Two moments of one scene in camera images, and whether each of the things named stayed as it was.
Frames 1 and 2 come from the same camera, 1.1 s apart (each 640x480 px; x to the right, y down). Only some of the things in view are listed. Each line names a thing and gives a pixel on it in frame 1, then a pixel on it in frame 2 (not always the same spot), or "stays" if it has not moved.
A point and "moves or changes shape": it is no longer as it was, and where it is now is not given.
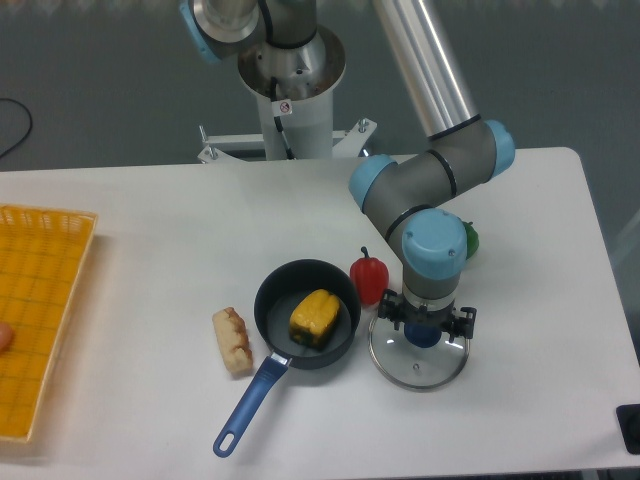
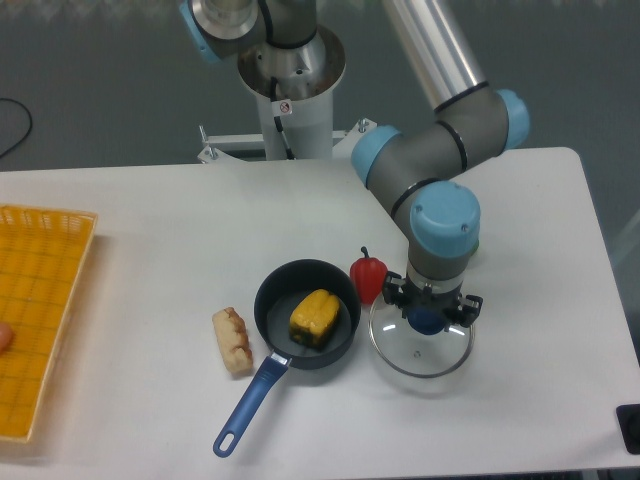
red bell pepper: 369,277 stays
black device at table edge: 628,417 stays
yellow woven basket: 43,258 stays
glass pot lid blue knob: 422,336 moves or changes shape
